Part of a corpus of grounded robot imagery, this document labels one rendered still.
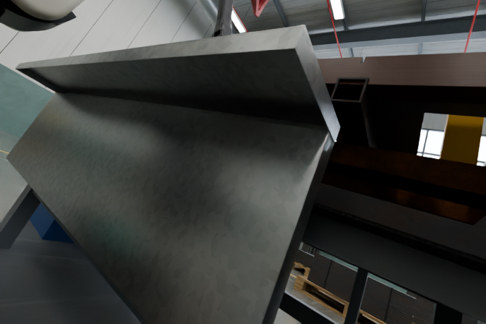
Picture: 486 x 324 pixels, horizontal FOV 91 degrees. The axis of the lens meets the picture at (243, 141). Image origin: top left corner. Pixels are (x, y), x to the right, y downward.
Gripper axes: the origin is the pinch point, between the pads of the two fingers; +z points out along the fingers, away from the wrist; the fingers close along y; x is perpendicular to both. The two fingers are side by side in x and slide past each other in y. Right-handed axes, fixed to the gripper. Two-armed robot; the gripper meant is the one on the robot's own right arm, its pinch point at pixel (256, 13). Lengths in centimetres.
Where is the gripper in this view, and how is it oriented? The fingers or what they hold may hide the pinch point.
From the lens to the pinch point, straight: 74.2
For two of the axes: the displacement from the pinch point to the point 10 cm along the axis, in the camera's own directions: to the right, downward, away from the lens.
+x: -6.1, -0.4, -7.9
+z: -1.5, 9.9, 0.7
